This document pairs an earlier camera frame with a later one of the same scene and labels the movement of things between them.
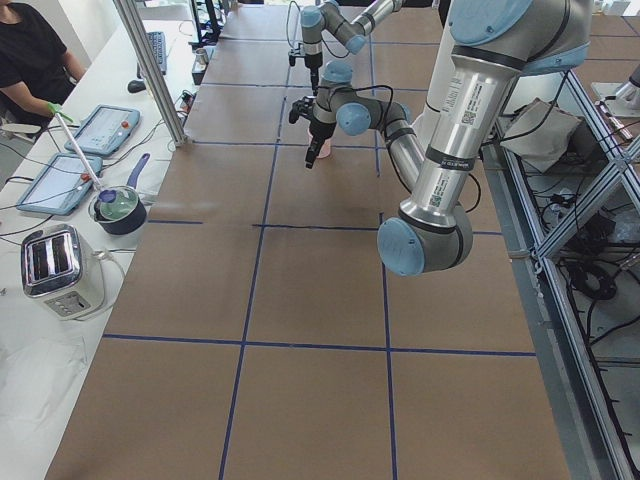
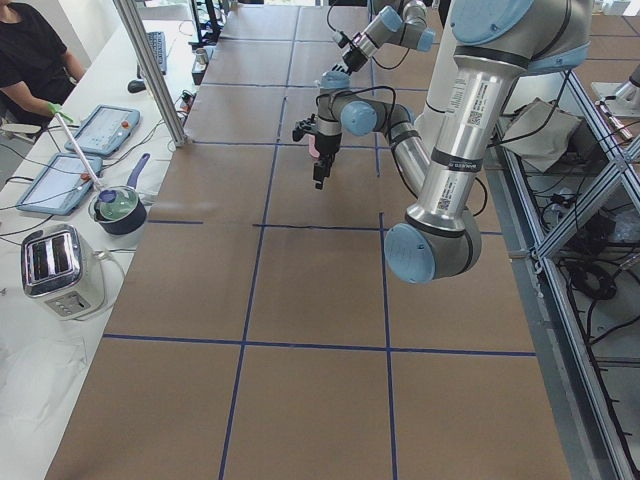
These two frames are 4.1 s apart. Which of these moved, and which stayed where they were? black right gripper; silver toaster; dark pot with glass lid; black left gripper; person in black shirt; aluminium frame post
Moved: black left gripper; black right gripper
Stayed: aluminium frame post; silver toaster; dark pot with glass lid; person in black shirt
